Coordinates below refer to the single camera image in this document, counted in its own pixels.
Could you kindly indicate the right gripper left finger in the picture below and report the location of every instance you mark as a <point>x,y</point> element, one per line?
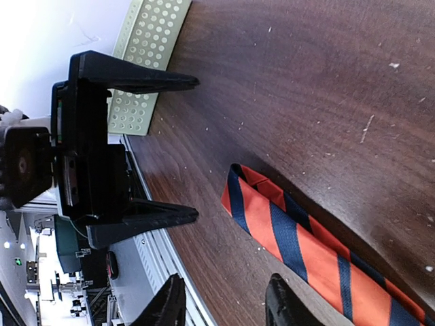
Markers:
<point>167,307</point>

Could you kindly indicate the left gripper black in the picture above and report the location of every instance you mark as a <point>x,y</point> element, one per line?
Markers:
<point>90,173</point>

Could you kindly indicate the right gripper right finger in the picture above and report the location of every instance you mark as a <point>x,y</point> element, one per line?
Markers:
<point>283,307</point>

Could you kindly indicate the red navy striped tie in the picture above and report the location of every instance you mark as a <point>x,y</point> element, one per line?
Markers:
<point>350,285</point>

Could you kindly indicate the pale green perforated basket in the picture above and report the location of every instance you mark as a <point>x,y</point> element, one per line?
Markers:
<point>147,38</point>

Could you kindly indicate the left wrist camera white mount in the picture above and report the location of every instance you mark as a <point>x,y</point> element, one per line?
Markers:
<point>26,158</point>

